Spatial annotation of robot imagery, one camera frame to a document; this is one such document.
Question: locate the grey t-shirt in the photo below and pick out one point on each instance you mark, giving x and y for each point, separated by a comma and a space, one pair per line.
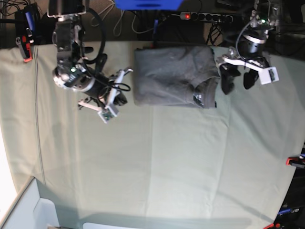
175, 76

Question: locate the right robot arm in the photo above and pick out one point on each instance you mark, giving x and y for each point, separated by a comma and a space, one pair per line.
74, 70

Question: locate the red clamp right edge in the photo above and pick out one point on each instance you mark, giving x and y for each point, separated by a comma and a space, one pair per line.
296, 161

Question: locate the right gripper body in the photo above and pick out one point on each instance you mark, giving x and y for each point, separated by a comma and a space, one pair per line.
101, 89

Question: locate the black power strip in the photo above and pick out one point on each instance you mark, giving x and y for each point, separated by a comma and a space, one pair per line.
206, 17

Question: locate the red clamp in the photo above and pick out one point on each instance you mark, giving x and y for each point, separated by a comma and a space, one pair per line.
25, 29
154, 34
273, 226

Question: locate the blue box top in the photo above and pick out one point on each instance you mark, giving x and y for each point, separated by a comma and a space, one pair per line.
148, 4

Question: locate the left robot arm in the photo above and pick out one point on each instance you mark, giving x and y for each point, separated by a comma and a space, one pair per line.
248, 49

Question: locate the red clamp bottom right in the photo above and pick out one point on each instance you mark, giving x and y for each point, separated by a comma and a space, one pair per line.
273, 226

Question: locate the white bin lower left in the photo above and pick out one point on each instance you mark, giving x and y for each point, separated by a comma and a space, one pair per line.
30, 211

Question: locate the pale green table cloth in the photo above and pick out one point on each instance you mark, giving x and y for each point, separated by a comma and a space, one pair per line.
153, 167

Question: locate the red clamp top left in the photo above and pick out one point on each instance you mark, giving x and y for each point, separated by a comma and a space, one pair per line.
25, 29

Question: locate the red clamp top centre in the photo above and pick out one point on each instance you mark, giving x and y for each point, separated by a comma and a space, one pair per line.
154, 34

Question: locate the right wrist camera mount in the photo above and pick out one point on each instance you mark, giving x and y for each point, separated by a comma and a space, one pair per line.
106, 111

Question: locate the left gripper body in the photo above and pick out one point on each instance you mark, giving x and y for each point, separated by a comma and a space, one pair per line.
232, 57

